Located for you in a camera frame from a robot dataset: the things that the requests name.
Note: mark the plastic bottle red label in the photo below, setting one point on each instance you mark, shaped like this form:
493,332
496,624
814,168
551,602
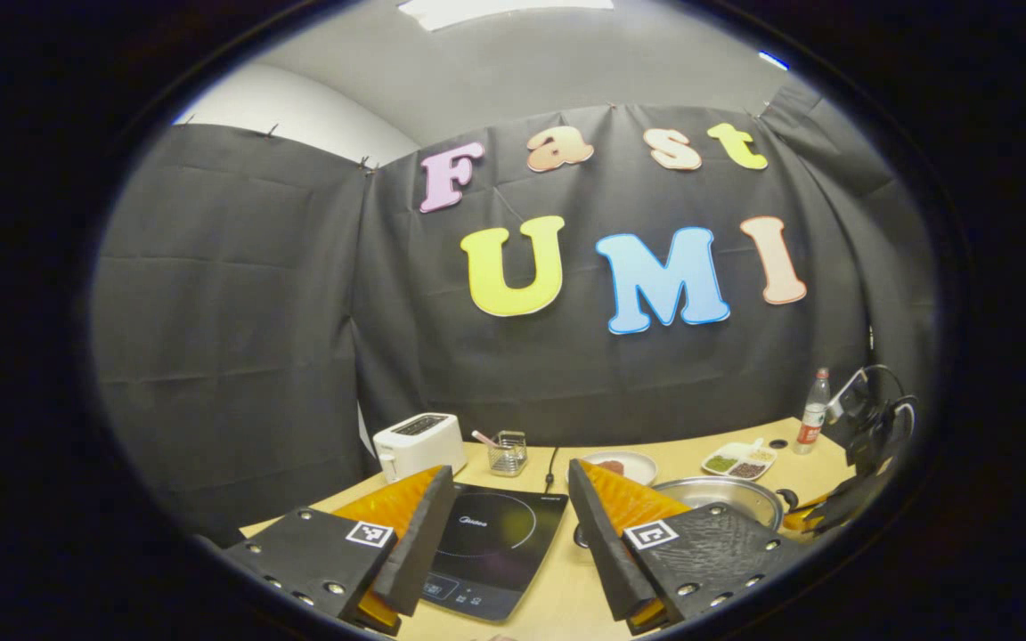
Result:
810,418

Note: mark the white divided dish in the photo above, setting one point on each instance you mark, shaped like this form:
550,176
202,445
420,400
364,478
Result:
738,461

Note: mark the black backdrop cloth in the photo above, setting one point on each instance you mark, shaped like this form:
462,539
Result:
299,312

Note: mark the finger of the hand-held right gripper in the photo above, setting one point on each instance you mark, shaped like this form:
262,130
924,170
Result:
842,507

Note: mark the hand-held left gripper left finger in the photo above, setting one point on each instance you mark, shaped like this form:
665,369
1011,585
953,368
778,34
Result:
419,552

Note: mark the small ceiling light panel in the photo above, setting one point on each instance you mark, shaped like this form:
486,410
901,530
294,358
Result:
773,60

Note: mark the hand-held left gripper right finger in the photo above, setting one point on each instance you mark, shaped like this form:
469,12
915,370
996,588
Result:
598,552

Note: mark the white toaster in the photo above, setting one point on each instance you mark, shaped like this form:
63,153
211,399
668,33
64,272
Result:
419,450

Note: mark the stainless steel pot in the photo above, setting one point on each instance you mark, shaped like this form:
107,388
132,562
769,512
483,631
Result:
718,494

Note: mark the brown meat patty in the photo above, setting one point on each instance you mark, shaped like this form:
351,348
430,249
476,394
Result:
611,467

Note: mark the white round plate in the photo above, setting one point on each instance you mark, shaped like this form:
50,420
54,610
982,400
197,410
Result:
642,465

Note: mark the black induction cooktop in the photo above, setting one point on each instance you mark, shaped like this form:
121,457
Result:
495,543

